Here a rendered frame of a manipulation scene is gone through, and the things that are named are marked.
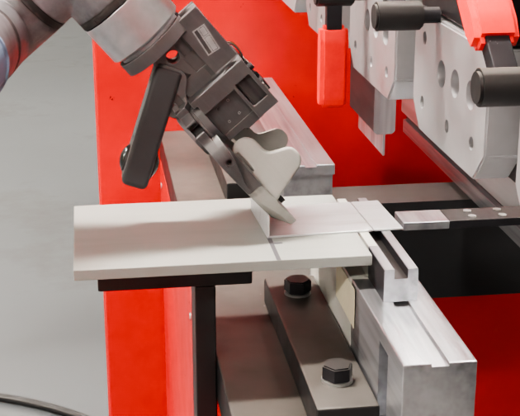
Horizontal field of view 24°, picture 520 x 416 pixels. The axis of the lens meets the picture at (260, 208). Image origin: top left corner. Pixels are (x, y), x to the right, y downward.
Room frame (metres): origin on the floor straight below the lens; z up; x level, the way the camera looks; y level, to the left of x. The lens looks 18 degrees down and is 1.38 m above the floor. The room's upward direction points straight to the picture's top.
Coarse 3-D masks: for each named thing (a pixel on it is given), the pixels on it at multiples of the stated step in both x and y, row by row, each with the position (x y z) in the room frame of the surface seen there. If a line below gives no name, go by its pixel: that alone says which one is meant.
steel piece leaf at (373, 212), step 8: (360, 208) 1.12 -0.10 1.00; (368, 208) 1.12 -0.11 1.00; (376, 208) 1.12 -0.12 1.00; (384, 208) 1.12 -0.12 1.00; (368, 216) 1.10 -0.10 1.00; (376, 216) 1.10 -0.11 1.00; (384, 216) 1.10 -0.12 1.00; (392, 216) 1.10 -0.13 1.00; (368, 224) 1.08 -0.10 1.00; (376, 224) 1.08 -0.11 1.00; (384, 224) 1.08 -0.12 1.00; (392, 224) 1.08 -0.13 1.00
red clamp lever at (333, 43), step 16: (320, 0) 0.92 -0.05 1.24; (336, 0) 0.92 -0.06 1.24; (352, 0) 0.92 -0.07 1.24; (336, 16) 0.92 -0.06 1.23; (320, 32) 0.92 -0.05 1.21; (336, 32) 0.92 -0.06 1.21; (320, 48) 0.92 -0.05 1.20; (336, 48) 0.92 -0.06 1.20; (320, 64) 0.92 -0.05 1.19; (336, 64) 0.92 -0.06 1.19; (320, 80) 0.92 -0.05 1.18; (336, 80) 0.92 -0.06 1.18; (320, 96) 0.92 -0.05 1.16; (336, 96) 0.92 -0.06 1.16
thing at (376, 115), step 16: (352, 64) 1.13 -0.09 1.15; (352, 80) 1.13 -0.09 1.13; (352, 96) 1.13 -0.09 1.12; (368, 96) 1.06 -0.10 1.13; (384, 96) 1.04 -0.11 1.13; (368, 112) 1.06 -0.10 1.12; (384, 112) 1.04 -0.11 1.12; (368, 128) 1.10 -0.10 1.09; (384, 128) 1.04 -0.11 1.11; (384, 144) 1.04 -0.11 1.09
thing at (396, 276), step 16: (384, 240) 1.05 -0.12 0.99; (384, 256) 1.00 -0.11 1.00; (400, 256) 1.00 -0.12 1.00; (368, 272) 1.02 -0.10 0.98; (384, 272) 0.96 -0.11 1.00; (400, 272) 0.98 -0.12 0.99; (416, 272) 0.97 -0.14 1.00; (384, 288) 0.96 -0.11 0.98; (400, 288) 0.97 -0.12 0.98; (416, 288) 0.97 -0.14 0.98
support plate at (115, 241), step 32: (96, 224) 1.08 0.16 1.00; (128, 224) 1.08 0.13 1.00; (160, 224) 1.08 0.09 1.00; (192, 224) 1.08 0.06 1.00; (224, 224) 1.08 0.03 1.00; (256, 224) 1.08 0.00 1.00; (96, 256) 1.00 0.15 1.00; (128, 256) 1.00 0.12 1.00; (160, 256) 1.00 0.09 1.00; (192, 256) 1.00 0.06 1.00; (224, 256) 1.00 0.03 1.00; (256, 256) 1.00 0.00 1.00; (288, 256) 1.00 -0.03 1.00; (320, 256) 1.00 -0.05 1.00; (352, 256) 1.00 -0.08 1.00
